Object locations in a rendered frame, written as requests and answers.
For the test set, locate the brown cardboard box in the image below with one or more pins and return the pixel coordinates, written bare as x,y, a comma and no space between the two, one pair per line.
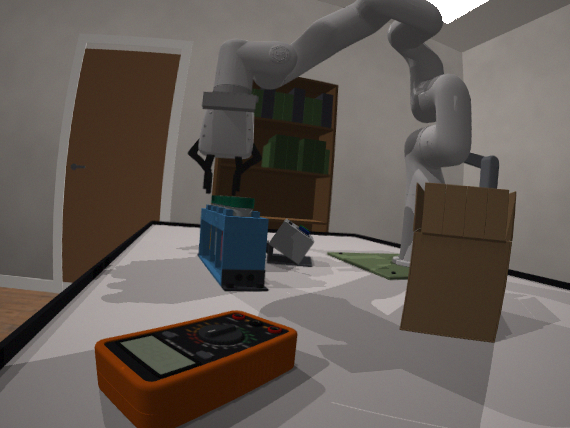
456,282

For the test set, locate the orange digital multimeter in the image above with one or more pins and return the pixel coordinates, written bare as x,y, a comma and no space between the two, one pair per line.
167,376

